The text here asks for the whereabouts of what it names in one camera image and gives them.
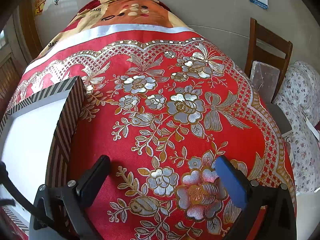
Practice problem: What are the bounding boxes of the wooden chair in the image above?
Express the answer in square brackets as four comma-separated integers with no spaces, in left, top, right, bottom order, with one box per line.
[244,17,293,103]

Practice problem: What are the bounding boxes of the white paper strip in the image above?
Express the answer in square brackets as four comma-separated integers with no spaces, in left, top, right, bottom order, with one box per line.
[305,117,320,140]

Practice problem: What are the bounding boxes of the floral cloth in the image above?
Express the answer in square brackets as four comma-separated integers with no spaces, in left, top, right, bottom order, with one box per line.
[272,60,320,194]

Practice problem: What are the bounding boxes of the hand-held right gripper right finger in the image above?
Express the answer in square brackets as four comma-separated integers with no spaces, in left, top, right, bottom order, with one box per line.
[214,156,297,240]

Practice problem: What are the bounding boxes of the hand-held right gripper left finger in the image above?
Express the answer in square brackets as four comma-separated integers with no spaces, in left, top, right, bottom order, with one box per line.
[29,155,111,240]

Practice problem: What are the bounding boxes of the black cable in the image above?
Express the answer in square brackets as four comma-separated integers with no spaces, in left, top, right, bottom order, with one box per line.
[0,161,35,215]

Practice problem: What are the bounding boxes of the red wall poster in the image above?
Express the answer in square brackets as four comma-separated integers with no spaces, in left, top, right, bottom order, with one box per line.
[34,0,50,17]

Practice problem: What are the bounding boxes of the striped cardboard tray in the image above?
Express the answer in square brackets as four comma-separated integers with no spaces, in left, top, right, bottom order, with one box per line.
[0,76,87,233]

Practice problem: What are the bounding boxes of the red floral tablecloth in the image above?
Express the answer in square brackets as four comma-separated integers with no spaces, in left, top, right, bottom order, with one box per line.
[5,23,297,240]

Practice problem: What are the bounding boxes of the printed blanket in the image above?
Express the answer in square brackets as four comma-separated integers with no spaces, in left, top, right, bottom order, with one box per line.
[32,0,190,63]

